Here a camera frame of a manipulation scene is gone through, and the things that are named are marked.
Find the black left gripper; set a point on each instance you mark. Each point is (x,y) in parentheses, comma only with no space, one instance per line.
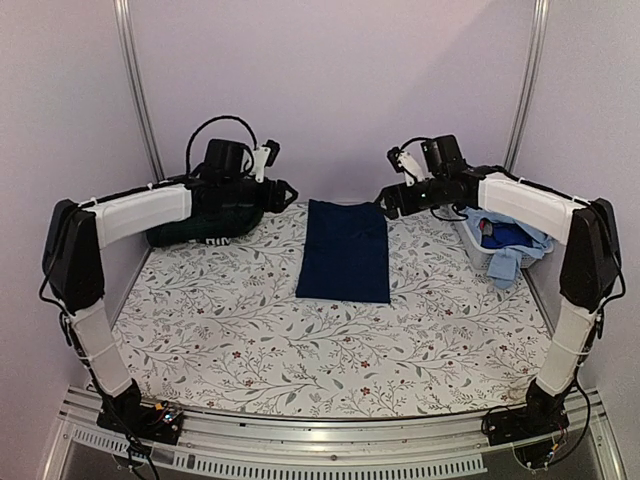
(272,200)

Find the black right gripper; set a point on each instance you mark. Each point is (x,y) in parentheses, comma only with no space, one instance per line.
(391,193)

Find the navy blue t-shirt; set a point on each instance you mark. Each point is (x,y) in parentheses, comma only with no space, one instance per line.
(346,254)

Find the left robot arm white sleeves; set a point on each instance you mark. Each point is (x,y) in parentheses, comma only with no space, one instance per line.
(218,161)

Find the robot arm white sleeves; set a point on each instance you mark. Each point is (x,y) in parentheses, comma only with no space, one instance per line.
(218,161)
(591,265)

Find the dark green plaid garment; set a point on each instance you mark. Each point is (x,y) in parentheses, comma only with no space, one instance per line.
(208,226)

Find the royal blue garment in basket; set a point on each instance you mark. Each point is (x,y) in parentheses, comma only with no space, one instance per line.
(496,236)

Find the light blue shirt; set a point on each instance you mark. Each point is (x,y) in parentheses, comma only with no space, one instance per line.
(503,273)

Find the floral patterned table cloth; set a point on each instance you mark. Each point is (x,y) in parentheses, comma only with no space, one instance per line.
(221,327)

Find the right robot arm white sleeves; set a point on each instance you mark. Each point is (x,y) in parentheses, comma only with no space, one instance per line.
(591,265)

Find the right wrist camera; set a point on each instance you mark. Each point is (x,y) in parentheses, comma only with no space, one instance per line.
(403,162)

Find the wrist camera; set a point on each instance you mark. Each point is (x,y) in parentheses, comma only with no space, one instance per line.
(264,156)
(403,162)

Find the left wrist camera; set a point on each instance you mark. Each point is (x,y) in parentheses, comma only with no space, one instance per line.
(264,156)

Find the right aluminium frame post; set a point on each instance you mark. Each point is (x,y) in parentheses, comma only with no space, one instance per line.
(532,66)

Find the aluminium frame post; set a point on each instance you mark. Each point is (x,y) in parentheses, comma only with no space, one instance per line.
(125,30)
(532,66)

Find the left aluminium frame post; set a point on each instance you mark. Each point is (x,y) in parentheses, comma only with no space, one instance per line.
(125,30)

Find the aluminium front rail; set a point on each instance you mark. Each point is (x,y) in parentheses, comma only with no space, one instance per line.
(224,445)

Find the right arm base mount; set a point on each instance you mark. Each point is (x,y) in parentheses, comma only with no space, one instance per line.
(530,425)

